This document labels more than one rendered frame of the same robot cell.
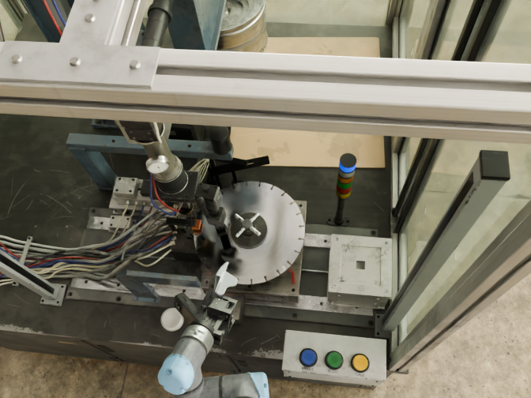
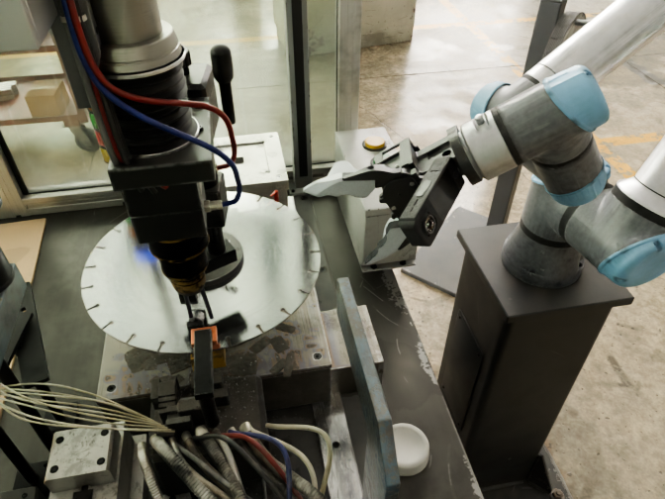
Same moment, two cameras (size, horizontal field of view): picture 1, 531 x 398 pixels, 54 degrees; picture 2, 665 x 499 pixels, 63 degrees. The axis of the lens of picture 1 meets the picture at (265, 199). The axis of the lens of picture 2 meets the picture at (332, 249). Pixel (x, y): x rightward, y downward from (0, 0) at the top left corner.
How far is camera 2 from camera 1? 1.30 m
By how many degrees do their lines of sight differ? 63
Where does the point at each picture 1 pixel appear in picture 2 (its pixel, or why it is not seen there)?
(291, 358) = not seen: hidden behind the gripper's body
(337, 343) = (359, 163)
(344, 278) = (261, 171)
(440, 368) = not seen: hidden behind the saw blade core
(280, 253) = (242, 211)
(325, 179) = (59, 281)
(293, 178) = (48, 327)
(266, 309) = (324, 304)
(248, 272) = (292, 241)
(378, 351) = (352, 135)
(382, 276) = (249, 141)
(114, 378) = not seen: outside the picture
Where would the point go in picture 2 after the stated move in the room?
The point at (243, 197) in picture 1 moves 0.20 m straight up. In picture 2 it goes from (123, 283) to (76, 155)
